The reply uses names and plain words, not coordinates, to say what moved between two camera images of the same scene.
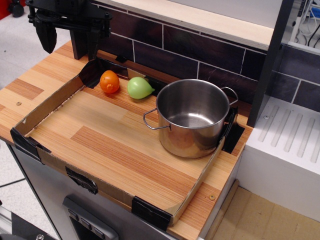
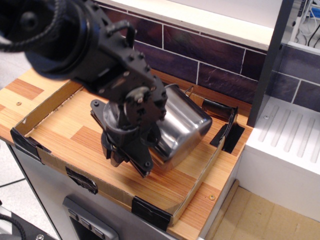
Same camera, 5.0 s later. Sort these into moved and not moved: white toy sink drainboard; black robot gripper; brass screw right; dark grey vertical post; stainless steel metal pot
Moved: stainless steel metal pot; black robot gripper
Not moved: brass screw right; white toy sink drainboard; dark grey vertical post
